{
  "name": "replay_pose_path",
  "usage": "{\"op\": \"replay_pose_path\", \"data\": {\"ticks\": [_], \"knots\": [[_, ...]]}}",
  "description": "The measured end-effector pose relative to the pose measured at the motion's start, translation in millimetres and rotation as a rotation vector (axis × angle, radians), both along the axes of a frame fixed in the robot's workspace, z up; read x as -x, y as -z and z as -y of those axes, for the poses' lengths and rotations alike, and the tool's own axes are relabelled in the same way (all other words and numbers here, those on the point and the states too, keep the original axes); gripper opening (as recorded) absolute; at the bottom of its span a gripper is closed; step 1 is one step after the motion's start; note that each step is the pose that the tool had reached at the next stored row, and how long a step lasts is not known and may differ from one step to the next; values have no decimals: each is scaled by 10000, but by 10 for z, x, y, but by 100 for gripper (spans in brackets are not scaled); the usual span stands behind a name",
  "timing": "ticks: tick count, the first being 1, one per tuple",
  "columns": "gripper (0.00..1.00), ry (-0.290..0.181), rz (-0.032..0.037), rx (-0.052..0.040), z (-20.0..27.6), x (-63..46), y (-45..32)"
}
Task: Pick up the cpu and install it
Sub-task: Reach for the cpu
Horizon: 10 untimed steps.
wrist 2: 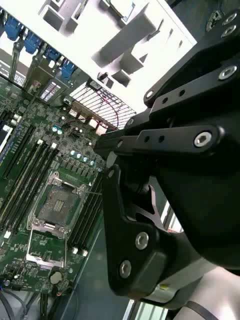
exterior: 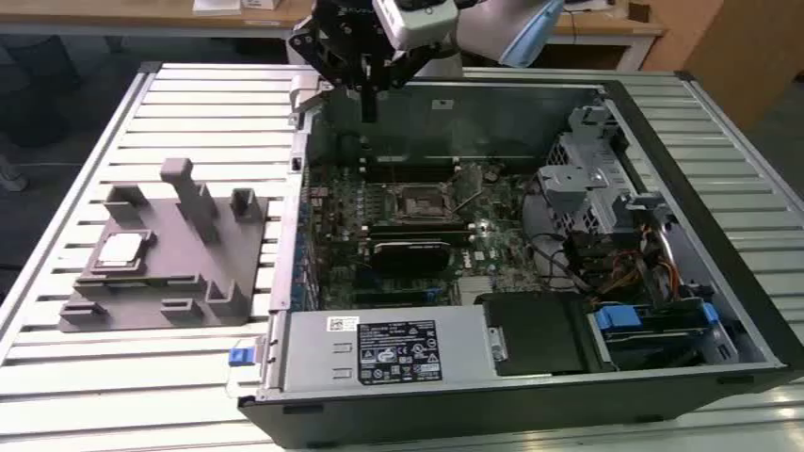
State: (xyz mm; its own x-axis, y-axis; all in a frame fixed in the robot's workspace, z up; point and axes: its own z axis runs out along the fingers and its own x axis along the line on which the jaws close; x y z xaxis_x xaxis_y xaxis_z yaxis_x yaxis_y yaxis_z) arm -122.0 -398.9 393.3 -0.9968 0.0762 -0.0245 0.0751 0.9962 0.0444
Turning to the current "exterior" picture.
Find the grey metal drive cage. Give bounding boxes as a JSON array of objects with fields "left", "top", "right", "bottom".
[{"left": 536, "top": 105, "right": 638, "bottom": 236}]

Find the black RAM slot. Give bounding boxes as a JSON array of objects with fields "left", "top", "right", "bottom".
[
  {"left": 370, "top": 231, "right": 472, "bottom": 246},
  {"left": 362, "top": 168, "right": 463, "bottom": 177},
  {"left": 368, "top": 222, "right": 471, "bottom": 235},
  {"left": 362, "top": 163, "right": 460, "bottom": 171},
  {"left": 363, "top": 173, "right": 464, "bottom": 184},
  {"left": 360, "top": 157, "right": 459, "bottom": 166}
]

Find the white box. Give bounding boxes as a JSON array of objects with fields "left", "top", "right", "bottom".
[{"left": 191, "top": 0, "right": 244, "bottom": 15}]

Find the silver CPU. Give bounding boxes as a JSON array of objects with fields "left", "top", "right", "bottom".
[{"left": 98, "top": 233, "right": 151, "bottom": 266}]

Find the grey plastic bracket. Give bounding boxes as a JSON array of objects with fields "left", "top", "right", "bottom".
[{"left": 612, "top": 191, "right": 668, "bottom": 236}]

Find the black power supply label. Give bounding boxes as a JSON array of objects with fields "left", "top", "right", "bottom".
[{"left": 356, "top": 319, "right": 446, "bottom": 383}]

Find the black expansion slot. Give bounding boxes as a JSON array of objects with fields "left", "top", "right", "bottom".
[{"left": 352, "top": 291, "right": 424, "bottom": 306}]

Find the silver curved bar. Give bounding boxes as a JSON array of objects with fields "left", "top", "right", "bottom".
[{"left": 650, "top": 206, "right": 690, "bottom": 302}]

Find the green RAM stick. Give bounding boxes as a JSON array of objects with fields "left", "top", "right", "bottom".
[{"left": 103, "top": 279, "right": 176, "bottom": 289}]

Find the dark office chair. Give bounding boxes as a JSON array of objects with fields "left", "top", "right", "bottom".
[{"left": 0, "top": 32, "right": 83, "bottom": 147}]

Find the black open PC case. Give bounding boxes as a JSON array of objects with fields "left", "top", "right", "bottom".
[{"left": 236, "top": 70, "right": 804, "bottom": 449}]

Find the wooden cabinet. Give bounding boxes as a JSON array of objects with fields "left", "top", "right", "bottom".
[{"left": 643, "top": 0, "right": 804, "bottom": 133}]

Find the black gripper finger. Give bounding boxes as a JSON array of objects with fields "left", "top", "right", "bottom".
[
  {"left": 370, "top": 44, "right": 436, "bottom": 123},
  {"left": 287, "top": 17, "right": 372, "bottom": 123}
]

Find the silver chipset heatsink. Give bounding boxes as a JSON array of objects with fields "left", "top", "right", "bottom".
[{"left": 456, "top": 276, "right": 496, "bottom": 306}]

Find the black internal cable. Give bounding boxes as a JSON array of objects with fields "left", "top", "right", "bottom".
[{"left": 526, "top": 230, "right": 606, "bottom": 294}]

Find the grey power supply unit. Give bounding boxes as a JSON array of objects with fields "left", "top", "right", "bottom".
[{"left": 275, "top": 308, "right": 499, "bottom": 393}]

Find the grey parts rack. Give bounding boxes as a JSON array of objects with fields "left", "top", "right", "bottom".
[{"left": 56, "top": 157, "right": 272, "bottom": 334}]

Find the green motherboard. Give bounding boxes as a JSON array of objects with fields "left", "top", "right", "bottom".
[{"left": 299, "top": 159, "right": 548, "bottom": 312}]

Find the orange yellow wire bundle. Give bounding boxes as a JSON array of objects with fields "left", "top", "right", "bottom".
[{"left": 590, "top": 223, "right": 686, "bottom": 307}]

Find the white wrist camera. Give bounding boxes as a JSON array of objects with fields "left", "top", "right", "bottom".
[{"left": 371, "top": 0, "right": 462, "bottom": 51}]

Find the black optical drive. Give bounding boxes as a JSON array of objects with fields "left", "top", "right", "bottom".
[{"left": 482, "top": 291, "right": 610, "bottom": 377}]

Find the CPU socket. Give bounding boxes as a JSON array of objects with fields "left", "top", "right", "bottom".
[{"left": 388, "top": 182, "right": 460, "bottom": 223}]

